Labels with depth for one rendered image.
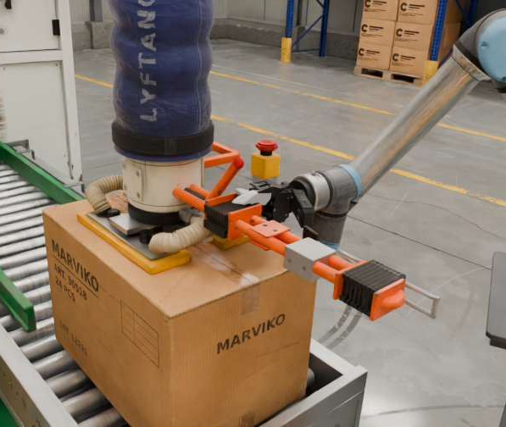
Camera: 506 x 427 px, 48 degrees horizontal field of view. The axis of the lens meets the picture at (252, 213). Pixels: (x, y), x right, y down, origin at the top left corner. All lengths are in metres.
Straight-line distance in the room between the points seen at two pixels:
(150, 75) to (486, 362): 2.05
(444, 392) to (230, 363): 1.43
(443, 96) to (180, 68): 0.60
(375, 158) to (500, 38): 0.41
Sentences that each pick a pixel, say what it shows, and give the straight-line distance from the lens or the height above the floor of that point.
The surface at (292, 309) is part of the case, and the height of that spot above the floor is 0.84.
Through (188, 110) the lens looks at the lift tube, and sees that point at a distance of 1.20.
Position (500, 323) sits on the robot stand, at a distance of 1.59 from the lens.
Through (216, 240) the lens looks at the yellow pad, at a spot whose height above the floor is 0.97.
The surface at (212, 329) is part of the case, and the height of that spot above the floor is 0.88.
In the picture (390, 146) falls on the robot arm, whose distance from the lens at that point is 1.43.
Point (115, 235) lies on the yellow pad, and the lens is 1.33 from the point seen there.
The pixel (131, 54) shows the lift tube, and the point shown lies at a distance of 1.19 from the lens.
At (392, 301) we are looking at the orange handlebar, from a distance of 0.91.
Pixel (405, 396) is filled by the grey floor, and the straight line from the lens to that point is 2.46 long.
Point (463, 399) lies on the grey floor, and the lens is 2.53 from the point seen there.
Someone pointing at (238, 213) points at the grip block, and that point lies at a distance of 1.11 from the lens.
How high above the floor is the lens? 1.55
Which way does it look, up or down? 24 degrees down
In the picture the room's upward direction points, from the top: 3 degrees clockwise
